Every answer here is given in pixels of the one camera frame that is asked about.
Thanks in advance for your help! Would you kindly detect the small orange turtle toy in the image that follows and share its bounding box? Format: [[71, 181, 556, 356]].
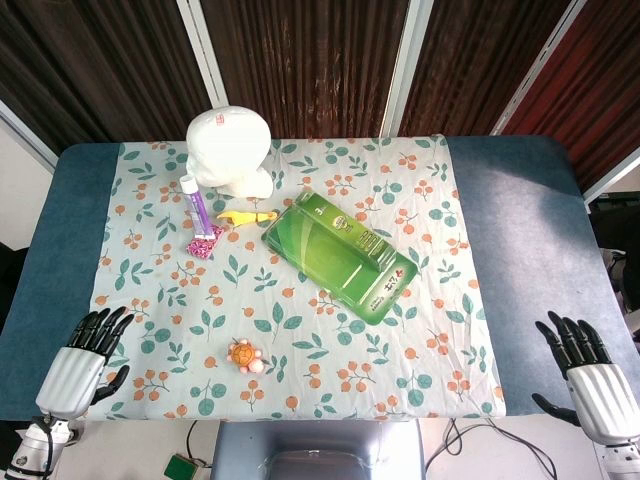
[[225, 337, 267, 374]]

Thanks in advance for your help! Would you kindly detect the green floor box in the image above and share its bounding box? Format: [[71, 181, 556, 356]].
[[165, 453, 202, 480]]

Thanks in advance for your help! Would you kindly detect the black floor cable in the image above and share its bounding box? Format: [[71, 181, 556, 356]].
[[424, 417, 559, 480]]

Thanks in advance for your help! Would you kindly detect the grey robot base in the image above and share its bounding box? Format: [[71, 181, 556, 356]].
[[210, 418, 427, 480]]

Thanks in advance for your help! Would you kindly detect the white plaster head bust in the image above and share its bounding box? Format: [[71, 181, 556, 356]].
[[186, 105, 274, 198]]

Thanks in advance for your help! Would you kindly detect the white partition frame post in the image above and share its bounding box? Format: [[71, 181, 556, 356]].
[[380, 0, 434, 137], [0, 99, 60, 174], [490, 0, 587, 136], [175, 0, 230, 107]]

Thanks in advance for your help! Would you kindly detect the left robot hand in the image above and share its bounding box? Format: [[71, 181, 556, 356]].
[[34, 306, 136, 419]]

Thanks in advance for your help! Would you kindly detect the purple white tube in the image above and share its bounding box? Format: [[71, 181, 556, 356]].
[[180, 175, 213, 238]]

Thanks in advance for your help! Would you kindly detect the floral leaf print cloth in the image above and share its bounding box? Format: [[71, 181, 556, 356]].
[[87, 133, 508, 420]]

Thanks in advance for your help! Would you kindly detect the yellow plastic clip toy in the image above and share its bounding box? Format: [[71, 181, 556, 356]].
[[215, 209, 279, 227]]

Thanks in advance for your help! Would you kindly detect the pink patterned small packet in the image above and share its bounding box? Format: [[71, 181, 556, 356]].
[[185, 223, 227, 262]]

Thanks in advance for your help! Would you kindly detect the blue table cover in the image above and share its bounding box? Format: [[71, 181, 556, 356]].
[[0, 134, 636, 421]]

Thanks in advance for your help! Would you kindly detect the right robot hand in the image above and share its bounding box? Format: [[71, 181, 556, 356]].
[[531, 310, 640, 445]]

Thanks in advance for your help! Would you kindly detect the green blister package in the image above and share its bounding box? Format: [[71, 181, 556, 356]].
[[260, 189, 419, 326]]

